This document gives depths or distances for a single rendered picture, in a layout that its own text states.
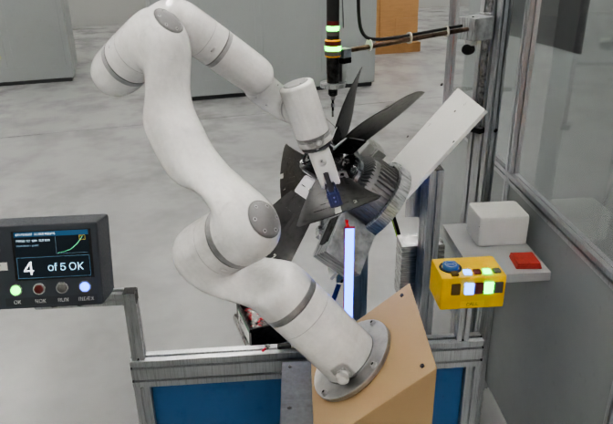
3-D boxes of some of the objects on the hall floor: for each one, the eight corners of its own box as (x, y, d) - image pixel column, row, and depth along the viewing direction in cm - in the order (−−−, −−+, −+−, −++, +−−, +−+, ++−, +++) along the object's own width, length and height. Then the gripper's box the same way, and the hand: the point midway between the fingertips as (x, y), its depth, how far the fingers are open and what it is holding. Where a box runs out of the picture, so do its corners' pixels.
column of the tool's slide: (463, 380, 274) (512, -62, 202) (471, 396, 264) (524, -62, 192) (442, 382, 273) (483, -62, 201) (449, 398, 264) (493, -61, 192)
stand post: (416, 433, 246) (436, 160, 200) (421, 450, 238) (444, 170, 192) (405, 433, 246) (422, 160, 200) (410, 451, 237) (430, 170, 191)
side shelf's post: (472, 438, 243) (495, 251, 210) (475, 446, 239) (499, 256, 206) (462, 439, 243) (483, 251, 210) (465, 446, 239) (488, 257, 206)
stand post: (358, 437, 244) (364, 230, 208) (362, 455, 236) (368, 242, 200) (347, 438, 244) (350, 230, 208) (350, 456, 236) (354, 243, 199)
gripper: (298, 136, 158) (319, 198, 166) (302, 157, 145) (326, 222, 152) (326, 127, 158) (347, 189, 165) (333, 146, 144) (355, 213, 152)
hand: (334, 198), depth 158 cm, fingers closed
